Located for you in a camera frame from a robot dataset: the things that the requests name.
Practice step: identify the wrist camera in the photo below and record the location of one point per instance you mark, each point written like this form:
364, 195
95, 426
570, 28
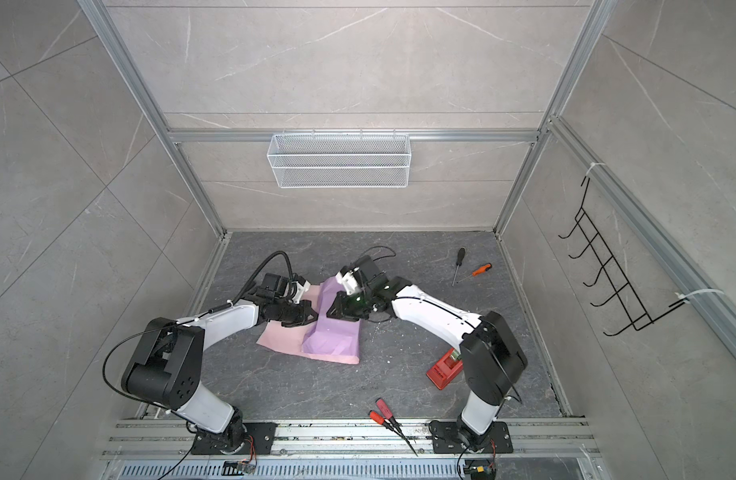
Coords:
277, 287
362, 276

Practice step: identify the black wire hook rack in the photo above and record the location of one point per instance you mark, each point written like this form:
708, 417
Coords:
610, 271

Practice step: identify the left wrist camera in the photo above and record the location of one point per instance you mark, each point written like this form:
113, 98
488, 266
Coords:
277, 287

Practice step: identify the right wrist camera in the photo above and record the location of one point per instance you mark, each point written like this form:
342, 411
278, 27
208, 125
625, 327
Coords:
362, 276

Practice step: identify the red tape dispenser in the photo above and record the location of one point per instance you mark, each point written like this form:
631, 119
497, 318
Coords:
446, 369

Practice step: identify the pink wrapping paper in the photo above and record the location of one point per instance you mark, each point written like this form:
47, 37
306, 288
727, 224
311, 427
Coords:
327, 339

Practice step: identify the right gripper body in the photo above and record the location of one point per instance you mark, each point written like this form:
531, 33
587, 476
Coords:
360, 304

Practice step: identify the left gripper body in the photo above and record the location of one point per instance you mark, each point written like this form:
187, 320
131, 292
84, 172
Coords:
285, 313

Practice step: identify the aluminium mounting rail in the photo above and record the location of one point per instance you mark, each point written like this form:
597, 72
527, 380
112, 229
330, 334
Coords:
355, 438

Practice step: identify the white wire mesh basket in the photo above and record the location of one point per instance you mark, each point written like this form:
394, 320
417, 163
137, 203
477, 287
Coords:
340, 160

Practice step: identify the orange handled screwdriver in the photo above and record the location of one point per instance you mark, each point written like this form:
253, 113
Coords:
481, 270

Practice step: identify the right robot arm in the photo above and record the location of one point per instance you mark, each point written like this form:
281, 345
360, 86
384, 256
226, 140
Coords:
492, 358

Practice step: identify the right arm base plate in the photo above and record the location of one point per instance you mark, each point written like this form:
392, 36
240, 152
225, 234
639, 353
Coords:
454, 437

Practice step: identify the red handled screwdriver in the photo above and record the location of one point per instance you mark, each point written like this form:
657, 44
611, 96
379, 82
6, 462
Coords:
382, 421

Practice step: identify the black handled screwdriver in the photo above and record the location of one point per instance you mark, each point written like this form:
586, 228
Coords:
458, 263

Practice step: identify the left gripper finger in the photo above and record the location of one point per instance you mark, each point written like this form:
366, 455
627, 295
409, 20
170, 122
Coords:
302, 311
292, 323

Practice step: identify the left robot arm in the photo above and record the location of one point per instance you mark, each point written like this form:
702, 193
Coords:
165, 368

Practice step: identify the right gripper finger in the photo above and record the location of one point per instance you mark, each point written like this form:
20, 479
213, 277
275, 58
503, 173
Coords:
339, 314
341, 306

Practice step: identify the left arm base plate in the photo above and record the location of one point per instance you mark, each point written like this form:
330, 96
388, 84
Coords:
237, 439

